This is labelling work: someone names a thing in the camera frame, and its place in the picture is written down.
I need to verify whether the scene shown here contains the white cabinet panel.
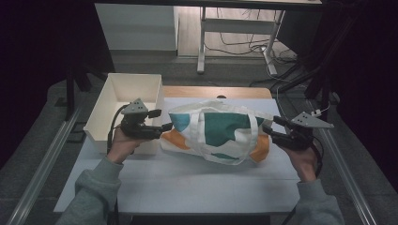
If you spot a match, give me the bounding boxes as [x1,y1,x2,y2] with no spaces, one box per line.
[94,3,179,53]

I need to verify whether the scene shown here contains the left hand-held gripper black cable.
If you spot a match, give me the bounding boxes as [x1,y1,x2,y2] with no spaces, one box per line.
[106,104,130,154]

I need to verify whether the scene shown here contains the white patterned shorts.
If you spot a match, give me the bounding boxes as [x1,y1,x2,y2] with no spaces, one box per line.
[159,97,271,167]

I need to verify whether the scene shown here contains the person's right hand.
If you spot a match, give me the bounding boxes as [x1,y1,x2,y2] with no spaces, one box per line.
[281,144,319,184]

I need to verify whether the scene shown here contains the black metal stand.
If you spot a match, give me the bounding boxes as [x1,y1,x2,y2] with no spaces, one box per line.
[64,62,95,121]
[304,62,333,126]

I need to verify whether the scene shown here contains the right hand-held gripper black cable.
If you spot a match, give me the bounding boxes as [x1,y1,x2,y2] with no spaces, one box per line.
[281,137,324,225]

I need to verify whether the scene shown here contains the dark curtain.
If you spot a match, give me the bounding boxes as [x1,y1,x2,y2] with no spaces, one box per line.
[0,0,115,170]
[278,0,398,195]

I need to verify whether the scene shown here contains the white floor cable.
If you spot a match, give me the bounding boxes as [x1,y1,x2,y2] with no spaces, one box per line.
[266,62,314,120]

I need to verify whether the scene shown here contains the white table cover sheet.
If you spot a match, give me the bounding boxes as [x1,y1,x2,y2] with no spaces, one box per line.
[53,97,301,215]

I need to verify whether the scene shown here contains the person's left hand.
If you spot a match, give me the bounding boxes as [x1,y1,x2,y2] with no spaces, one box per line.
[106,126,148,166]

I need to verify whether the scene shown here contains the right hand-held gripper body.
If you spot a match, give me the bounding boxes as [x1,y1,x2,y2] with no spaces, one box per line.
[271,111,335,152]

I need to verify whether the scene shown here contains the hand-held gripper black cable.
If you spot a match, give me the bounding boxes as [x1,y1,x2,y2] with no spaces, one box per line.
[106,104,130,154]
[281,137,324,225]

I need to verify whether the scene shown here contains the silver metal rail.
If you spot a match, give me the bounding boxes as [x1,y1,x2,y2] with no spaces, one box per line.
[314,120,378,225]
[6,106,83,225]

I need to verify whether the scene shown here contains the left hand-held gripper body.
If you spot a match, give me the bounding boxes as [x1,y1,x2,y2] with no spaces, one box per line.
[119,97,162,142]

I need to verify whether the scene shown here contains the thin black floor cable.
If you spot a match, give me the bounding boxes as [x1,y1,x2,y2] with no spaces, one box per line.
[205,7,295,57]

